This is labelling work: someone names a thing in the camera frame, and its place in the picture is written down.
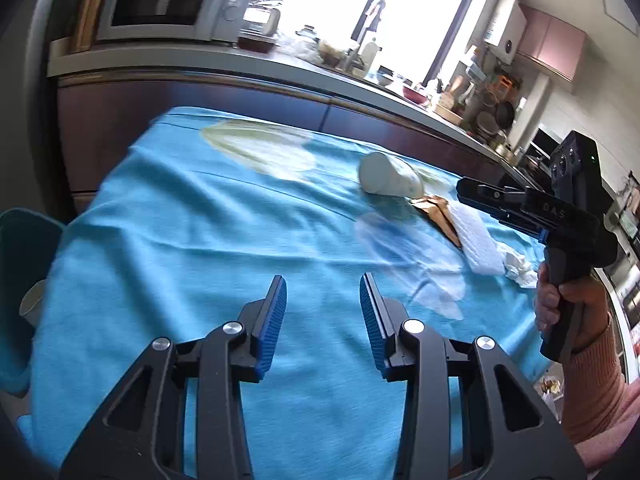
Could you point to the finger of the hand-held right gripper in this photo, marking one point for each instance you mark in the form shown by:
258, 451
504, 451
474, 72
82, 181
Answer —
490, 189
515, 212

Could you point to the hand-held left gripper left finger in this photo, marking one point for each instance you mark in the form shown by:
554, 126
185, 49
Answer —
270, 330

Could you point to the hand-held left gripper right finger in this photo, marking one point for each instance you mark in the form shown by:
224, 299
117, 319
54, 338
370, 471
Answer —
375, 330

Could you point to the white tissue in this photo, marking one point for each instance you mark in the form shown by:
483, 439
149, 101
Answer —
520, 267

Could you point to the brown foil wrapper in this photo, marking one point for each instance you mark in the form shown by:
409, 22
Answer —
440, 217

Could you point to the blue plastic bin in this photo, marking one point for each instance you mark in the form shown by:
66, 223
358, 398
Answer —
20, 245

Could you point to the person's right forearm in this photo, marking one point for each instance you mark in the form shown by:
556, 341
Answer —
595, 390

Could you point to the person's right hand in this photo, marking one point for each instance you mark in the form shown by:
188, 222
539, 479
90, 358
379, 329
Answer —
595, 310

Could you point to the black frying pan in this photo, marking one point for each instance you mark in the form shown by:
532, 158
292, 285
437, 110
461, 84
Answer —
505, 115

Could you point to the pale yellow bowl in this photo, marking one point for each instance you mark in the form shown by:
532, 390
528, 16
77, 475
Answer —
447, 112

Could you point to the blue floral tablecloth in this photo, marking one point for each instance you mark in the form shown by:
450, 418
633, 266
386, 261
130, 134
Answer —
200, 240

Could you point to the red bowl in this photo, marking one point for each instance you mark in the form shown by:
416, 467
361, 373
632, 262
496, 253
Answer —
415, 95

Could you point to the white water heater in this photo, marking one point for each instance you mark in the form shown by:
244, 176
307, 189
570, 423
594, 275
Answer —
505, 27

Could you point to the white soap bottle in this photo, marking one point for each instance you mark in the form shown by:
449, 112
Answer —
369, 57

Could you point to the steel kitchen faucet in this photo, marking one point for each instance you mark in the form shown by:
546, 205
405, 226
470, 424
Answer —
367, 25

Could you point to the clear plastic bag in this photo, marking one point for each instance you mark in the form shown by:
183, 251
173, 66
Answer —
300, 47

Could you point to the brown base cabinets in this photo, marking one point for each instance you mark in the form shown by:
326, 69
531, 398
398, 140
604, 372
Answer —
200, 97

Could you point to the dark red lidded container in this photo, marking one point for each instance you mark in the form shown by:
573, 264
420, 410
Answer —
256, 42

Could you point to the glass kettle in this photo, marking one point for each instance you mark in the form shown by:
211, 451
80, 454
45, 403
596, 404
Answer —
262, 17

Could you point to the white kitchen countertop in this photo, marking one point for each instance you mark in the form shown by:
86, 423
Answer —
175, 57

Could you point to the white microwave oven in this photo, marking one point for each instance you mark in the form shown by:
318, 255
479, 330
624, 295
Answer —
160, 2

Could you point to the copper thermos flask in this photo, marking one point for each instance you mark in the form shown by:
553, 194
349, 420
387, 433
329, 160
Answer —
90, 12

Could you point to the pink wall cabinet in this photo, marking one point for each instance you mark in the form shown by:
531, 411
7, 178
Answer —
552, 42

